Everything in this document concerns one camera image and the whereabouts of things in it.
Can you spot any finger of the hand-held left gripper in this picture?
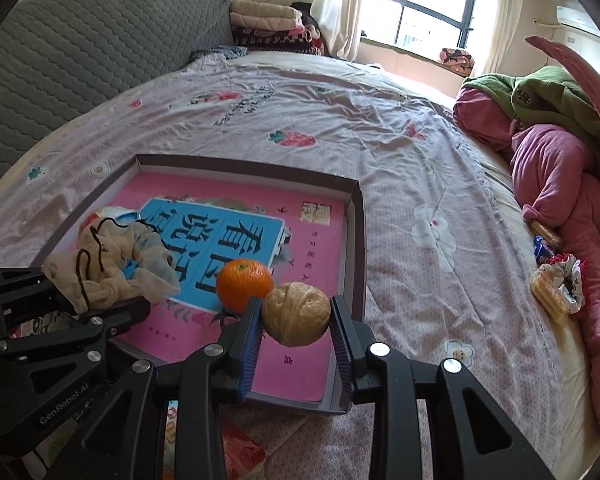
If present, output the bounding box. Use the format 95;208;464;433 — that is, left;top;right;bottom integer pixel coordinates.
0;297;152;361
0;269;63;321

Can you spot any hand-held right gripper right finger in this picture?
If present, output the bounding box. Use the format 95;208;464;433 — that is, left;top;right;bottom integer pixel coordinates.
330;295;556;480

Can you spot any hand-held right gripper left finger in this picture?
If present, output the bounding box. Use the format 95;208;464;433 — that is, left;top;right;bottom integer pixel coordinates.
45;297;266;480

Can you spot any red egg-shaped toy packet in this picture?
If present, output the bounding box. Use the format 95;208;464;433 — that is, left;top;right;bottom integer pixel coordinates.
10;310;76;343

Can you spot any thin black hair tie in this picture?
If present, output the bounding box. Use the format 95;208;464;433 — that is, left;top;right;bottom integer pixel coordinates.
75;216;166;306

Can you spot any walnut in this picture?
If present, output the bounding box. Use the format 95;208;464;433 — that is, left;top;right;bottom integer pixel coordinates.
261;281;332;347

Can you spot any cream sheer scrunchie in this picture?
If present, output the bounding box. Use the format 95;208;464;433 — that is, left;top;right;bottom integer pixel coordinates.
45;217;181;313

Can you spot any orange tangerine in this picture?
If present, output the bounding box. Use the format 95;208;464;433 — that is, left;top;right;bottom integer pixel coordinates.
216;258;274;315

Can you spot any grey cardboard box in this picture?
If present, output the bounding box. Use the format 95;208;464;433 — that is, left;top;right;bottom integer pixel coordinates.
40;154;367;417

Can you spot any blue egg-shaped toy packet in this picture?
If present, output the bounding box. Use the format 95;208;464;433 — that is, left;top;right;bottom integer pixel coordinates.
82;205;141;233

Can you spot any pink picture book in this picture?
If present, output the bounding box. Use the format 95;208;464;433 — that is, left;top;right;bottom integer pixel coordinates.
115;170;351;403

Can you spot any yellow biscuit packet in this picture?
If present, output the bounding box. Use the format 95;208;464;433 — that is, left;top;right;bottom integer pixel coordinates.
530;265;573;319

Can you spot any small blue candy packet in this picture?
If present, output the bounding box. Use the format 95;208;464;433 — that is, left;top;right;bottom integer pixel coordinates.
532;235;554;266

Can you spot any orange biscuit packet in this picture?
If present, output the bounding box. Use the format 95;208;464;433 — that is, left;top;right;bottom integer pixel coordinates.
532;220;563;249

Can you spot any grey quilted headboard cover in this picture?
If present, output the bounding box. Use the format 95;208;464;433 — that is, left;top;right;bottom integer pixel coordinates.
0;0;233;196

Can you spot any floral scrunchie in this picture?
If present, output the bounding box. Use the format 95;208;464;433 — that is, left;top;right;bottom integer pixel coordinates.
545;254;587;313

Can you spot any pile of pink green bedding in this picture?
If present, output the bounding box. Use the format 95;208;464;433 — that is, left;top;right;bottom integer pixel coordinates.
452;85;600;433

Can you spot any dark blue patterned cloth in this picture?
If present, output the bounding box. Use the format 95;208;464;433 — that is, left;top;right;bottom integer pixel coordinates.
190;46;248;64

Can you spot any folded patterned cloth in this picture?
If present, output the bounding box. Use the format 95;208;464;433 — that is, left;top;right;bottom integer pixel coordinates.
440;47;476;77

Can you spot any dark patterned folded blanket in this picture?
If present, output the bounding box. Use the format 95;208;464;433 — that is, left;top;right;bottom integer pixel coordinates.
232;27;326;56

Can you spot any green garment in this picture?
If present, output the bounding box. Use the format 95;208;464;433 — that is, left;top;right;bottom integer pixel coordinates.
462;65;600;196

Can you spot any pink folded blanket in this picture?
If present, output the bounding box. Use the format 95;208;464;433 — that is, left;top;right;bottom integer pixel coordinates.
230;20;306;37

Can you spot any cream curtain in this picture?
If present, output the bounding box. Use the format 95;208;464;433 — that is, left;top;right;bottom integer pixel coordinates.
480;0;526;78
312;0;371;61

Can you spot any cream folded blanket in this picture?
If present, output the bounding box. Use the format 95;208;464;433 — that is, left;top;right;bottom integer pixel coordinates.
230;0;301;26

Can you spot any dark framed window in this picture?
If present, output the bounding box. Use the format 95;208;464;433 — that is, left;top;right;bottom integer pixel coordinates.
362;0;486;61

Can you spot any white air conditioner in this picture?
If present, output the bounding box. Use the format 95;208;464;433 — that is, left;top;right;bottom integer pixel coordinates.
555;5;600;36

